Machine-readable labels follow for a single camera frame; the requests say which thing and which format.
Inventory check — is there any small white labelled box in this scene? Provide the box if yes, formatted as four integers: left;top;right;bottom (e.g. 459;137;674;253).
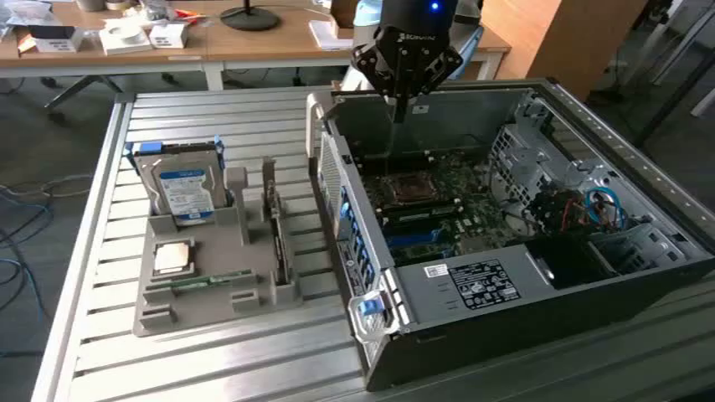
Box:
148;23;190;49

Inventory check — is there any black Nvidia graphics card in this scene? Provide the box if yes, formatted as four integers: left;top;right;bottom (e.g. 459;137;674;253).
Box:
261;156;293;290

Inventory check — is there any blue floor cable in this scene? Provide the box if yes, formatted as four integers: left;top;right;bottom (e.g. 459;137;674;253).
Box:
0;196;55;357

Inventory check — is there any white flat cardboard box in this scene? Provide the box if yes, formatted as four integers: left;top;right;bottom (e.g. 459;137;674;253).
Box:
99;18;154;56

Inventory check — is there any clear plastic bag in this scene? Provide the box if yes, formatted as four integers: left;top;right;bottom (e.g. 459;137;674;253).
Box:
136;0;175;22

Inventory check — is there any green RAM stick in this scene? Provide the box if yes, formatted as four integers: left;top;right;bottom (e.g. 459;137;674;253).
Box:
167;270;252;290

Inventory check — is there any wooden desk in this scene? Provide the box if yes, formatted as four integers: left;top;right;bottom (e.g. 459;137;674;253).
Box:
0;0;513;91

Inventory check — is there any blue case latch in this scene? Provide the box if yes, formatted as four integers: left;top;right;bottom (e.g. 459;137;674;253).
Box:
355;294;389;319

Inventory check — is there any grey metal disk bay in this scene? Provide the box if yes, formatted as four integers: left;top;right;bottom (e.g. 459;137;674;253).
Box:
586;221;691;277

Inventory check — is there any white box with black lid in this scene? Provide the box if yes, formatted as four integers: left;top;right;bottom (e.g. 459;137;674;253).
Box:
27;24;86;54

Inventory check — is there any green motherboard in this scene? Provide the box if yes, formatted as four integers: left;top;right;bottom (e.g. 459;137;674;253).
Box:
357;150;538;267

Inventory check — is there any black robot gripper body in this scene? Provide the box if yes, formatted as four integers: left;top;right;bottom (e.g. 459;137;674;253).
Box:
373;0;458;97

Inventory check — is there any white floor cable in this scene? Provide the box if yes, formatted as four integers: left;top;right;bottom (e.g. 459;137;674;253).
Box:
0;173;94;200

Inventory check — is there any silver CPU chip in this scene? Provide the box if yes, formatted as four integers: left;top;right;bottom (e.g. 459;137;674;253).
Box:
154;241;195;276

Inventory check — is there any black open PC case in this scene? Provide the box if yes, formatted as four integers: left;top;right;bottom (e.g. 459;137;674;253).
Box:
306;76;715;393

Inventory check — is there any hard disk in blue caddy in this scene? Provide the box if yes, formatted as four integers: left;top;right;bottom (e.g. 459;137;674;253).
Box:
123;136;228;229

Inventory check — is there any white tape roll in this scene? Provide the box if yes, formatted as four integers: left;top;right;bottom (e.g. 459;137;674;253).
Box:
107;24;148;45

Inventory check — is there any black round lamp base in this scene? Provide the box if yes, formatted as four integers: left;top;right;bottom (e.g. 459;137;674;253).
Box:
219;0;281;32

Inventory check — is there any brown wooden cabinet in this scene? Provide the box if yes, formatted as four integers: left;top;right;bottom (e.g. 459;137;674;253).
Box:
479;0;650;101

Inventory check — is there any blue data wire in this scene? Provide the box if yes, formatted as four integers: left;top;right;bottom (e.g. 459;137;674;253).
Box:
583;186;630;234

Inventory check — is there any red orange wire bundle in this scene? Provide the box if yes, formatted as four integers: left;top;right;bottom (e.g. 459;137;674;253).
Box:
561;196;591;229

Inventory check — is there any black plastic air duct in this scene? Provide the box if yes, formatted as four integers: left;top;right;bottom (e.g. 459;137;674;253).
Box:
525;233;621;291

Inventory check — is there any blue expansion slot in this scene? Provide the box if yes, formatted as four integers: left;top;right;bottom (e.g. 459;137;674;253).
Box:
389;229;446;249

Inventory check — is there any grey power supply unit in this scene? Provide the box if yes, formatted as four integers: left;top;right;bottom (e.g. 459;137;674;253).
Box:
390;245;554;334

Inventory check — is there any white paper stack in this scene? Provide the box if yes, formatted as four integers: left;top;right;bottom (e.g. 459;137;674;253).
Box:
309;19;355;52

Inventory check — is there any grey printed parts rack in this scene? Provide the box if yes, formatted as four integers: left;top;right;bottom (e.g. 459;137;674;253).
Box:
132;166;306;338

